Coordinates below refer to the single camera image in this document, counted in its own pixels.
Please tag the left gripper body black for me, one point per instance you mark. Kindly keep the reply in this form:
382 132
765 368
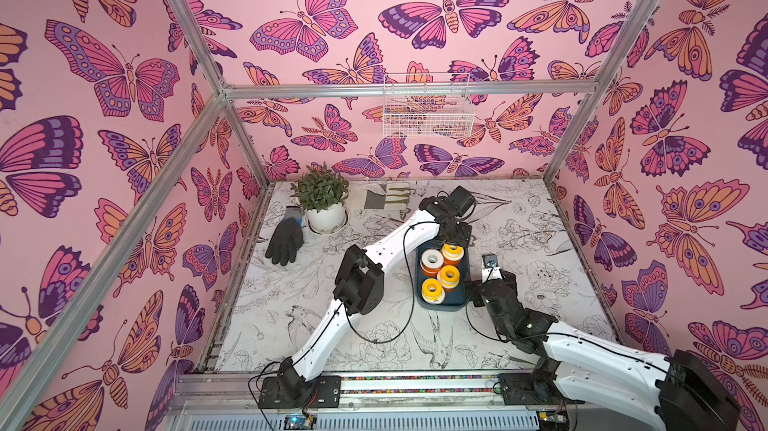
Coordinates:
460 235

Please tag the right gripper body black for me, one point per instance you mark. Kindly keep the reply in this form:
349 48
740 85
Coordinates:
480 295

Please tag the orange tape roll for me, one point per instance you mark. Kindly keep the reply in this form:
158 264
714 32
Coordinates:
431 262

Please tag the small yellow white tape roll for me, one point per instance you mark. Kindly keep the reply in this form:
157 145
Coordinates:
449 277

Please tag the teal plastic storage box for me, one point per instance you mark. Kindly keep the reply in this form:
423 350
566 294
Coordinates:
455 299

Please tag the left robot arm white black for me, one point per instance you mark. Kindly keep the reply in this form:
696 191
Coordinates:
360 282

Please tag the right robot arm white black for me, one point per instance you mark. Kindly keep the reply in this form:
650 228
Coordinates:
677 392

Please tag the folded green white cloth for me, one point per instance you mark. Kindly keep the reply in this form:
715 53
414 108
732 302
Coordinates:
387 196

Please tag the potted green plant white pot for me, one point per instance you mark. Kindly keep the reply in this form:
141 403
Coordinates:
321 193

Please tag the black work glove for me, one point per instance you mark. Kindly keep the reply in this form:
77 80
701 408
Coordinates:
287 237

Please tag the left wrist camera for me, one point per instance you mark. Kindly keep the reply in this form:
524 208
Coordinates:
461 202

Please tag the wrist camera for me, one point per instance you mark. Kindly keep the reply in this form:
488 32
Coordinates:
490 267
461 202

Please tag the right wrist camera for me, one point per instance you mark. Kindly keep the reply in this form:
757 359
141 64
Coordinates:
490 267

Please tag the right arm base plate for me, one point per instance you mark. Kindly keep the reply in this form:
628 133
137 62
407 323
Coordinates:
528 389

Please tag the white wire basket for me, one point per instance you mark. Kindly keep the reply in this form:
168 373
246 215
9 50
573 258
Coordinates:
421 109

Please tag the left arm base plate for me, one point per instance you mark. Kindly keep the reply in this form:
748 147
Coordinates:
319 393

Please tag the aluminium front rail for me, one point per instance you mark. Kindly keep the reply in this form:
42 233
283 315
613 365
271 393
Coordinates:
449 400

